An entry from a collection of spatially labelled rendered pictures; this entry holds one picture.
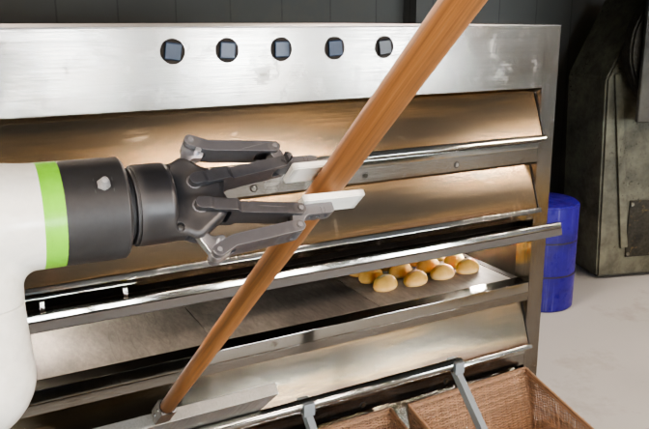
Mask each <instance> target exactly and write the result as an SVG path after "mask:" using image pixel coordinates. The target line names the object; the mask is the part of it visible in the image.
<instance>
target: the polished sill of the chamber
mask: <svg viewBox="0 0 649 429"><path fill-rule="evenodd" d="M526 292H528V282H527V281H525V280H523V279H521V278H518V277H515V278H510V279H506V280H501V281H497V282H493V283H488V284H484V285H479V286H474V287H470V288H465V289H461V290H457V291H452V292H447V293H443V294H438V295H433V296H429V297H425V298H420V299H416V300H407V301H403V302H398V303H393V304H389V305H385V306H380V307H376V308H371V309H367V310H362V311H357V312H354V313H349V314H344V315H340V316H335V317H330V318H326V319H321V320H317V321H313V322H308V323H303V324H299V325H294V326H289V327H285V328H281V329H273V330H268V331H264V332H259V333H254V334H250V335H245V336H241V337H237V338H232V339H228V340H227V341H226V342H225V344H224V345H223V346H222V348H221V349H220V350H219V352H218V353H217V354H216V355H215V357H214V358H213V359H212V361H211V362H210V364H215V363H219V362H222V361H227V360H231V359H235V358H243V357H248V356H252V355H256V354H260V353H264V352H268V351H273V350H277V349H281V348H286V347H290V346H295V345H298V344H302V343H307V342H311V341H315V340H320V339H324V338H328V337H332V336H336V335H341V334H345V333H349V332H354V331H358V330H362V329H369V328H374V327H378V326H382V325H387V324H391V323H395V322H400V321H404V320H407V319H412V318H416V317H421V316H425V315H429V314H434V313H438V312H441V311H446V310H450V309H454V308H459V307H463V306H468V305H472V304H475V303H480V302H484V301H488V300H496V299H500V298H505V297H509V296H514V295H517V294H521V293H526ZM199 347H200V346H196V347H191V348H186V349H182V350H178V351H173V352H169V353H164V354H159V355H155V356H150V357H142V358H138V359H134V360H129V361H124V362H120V363H115V364H110V365H106V366H102V367H97V368H93V369H88V370H83V371H79V372H74V373H69V374H66V375H61V376H56V377H52V378H47V379H43V380H38V381H37V382H36V387H35V391H34V394H33V397H32V399H31V402H30V404H29V406H33V405H37V404H41V403H45V402H49V401H54V400H58V399H63V398H67V397H71V396H75V395H79V394H83V393H88V392H92V391H96V390H101V389H105V388H110V387H113V386H121V385H125V384H129V383H134V382H138V381H142V380H147V379H151V378H155V377H159V376H163V375H168V374H172V373H176V372H181V371H183V370H184V369H185V367H186V366H187V364H188V363H189V361H190V360H191V359H192V357H193V356H194V354H195V353H196V351H197V350H198V348H199ZM210 364H209V365H210ZM29 406H28V407H29Z"/></svg>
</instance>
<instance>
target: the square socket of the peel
mask: <svg viewBox="0 0 649 429"><path fill-rule="evenodd" d="M162 400H163V399H161V400H158V401H157V403H156V404H155V406H154V408H153V409H152V415H153V419H154V424H155V425H158V424H161V423H165V422H168V421H170V419H171V418H172V417H173V415H174V414H175V413H176V412H177V409H176V408H175V410H174V411H173V412H172V413H169V414H167V413H164V412H163V411H162V410H161V408H160V404H161V402H162Z"/></svg>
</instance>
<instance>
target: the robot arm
mask: <svg viewBox="0 0 649 429"><path fill-rule="evenodd" d="M199 161H200V162H208V163H245V164H242V165H238V166H233V167H228V166H223V167H219V168H214V169H211V170H209V169H206V168H204V167H202V166H200V165H198V164H196V163H198V162H199ZM326 162H327V160H317V158H316V157H315V156H311V155H310V156H299V157H294V156H293V154H292V153H290V152H288V151H286V152H285V153H284V154H283V153H282V152H281V150H280V144H279V143H278V142H276V141H266V140H208V139H205V138H202V137H198V136H195V135H192V134H188V135H186V136H185V137H184V139H183V144H182V146H181V148H180V158H177V159H175V160H173V161H172V162H170V163H167V164H163V163H161V162H156V163H144V164H132V165H128V166H127V167H126V168H124V166H123V164H122V163H121V161H120V160H119V159H117V158H116V157H97V158H84V159H71V160H58V161H46V162H33V163H0V429H10V428H11V427H12V426H13V425H15V424H16V423H17V421H18V420H19V419H20V418H21V417H22V415H23V414H24V412H25V411H26V409H27V408H28V406H29V404H30V402H31V399H32V397H33V394H34V391H35V387H36V382H37V365H36V361H35V356H34V352H33V346H32V341H31V336H30V331H29V325H28V319H27V313H26V306H25V297H24V280H25V278H26V277H27V275H28V274H29V273H31V272H34V271H38V270H45V269H52V268H59V267H66V266H73V265H80V264H88V263H95V262H101V261H108V260H116V259H123V258H127V257H128V255H129V254H130V252H131V249H132V245H135V246H145V245H153V244H160V243H171V242H175V241H186V242H189V243H198V244H200V245H201V247H202V248H203V249H204V250H205V251H206V253H207V254H208V255H209V256H208V259H207V260H208V263H209V264H210V265H211V266H217V265H218V264H220V263H221V262H223V261H224V260H226V259H227V258H229V257H230V256H233V255H237V254H241V253H244V252H248V251H253V250H257V249H261V248H265V247H269V246H273V245H277V244H282V243H288V242H292V241H295V240H296V239H297V238H298V236H299V235H300V234H301V233H302V231H303V230H304V229H305V226H306V225H305V222H304V221H305V220H314V219H323V218H327V217H329V216H330V215H331V214H332V213H333V211H334V210H343V209H351V208H354V207H355V206H356V204H357V203H358V202H359V201H360V200H361V199H362V197H363V196H364V195H365V193H364V190H363V189H354V190H344V191H334V192H324V193H314V194H303V195H302V196H301V198H300V199H299V200H298V202H268V201H240V200H239V199H238V198H227V196H226V195H225V193H224V192H225V191H226V190H228V189H232V188H236V187H240V186H247V185H251V184H255V183H259V182H262V181H266V180H270V179H275V178H279V177H282V176H283V174H286V175H285V176H284V178H283V179H284V182H285V183H295V182H305V181H314V180H315V178H316V177H317V175H318V174H319V172H320V171H321V169H322V168H323V167H324V165H325V163H326ZM234 223H264V224H273V225H270V226H265V227H261V228H257V229H252V230H248V231H243V232H239V233H236V234H233V235H231V236H229V237H227V238H225V236H224V235H218V236H211V235H210V233H211V232H212V231H213V230H214V229H215V228H216V227H217V226H218V225H232V224H234Z"/></svg>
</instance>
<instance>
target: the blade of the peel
mask: <svg viewBox="0 0 649 429"><path fill-rule="evenodd" d="M278 394H279V393H278V390H277V387H276V383H272V384H268V385H264V386H257V387H253V388H250V389H246V390H242V391H238V392H234V393H230V394H226V395H222V396H219V397H215V398H212V399H208V400H204V401H200V402H196V403H192V404H188V405H184V406H180V407H177V408H176V409H177V412H176V413H175V414H174V415H173V417H172V418H171V419H170V421H168V422H165V423H161V424H158V425H155V424H154V419H153V415H152V414H149V415H143V416H139V417H136V418H132V419H128V420H124V421H120V422H116V423H112V424H108V425H104V426H100V427H97V428H93V429H192V428H195V427H199V426H203V425H207V424H210V423H214V422H217V421H220V420H224V419H228V418H232V417H235V416H239V415H246V414H249V413H253V412H257V411H260V410H261V409H262V408H263V407H264V406H265V405H266V404H267V403H268V402H269V401H271V400H272V399H273V398H274V397H275V396H276V395H278Z"/></svg>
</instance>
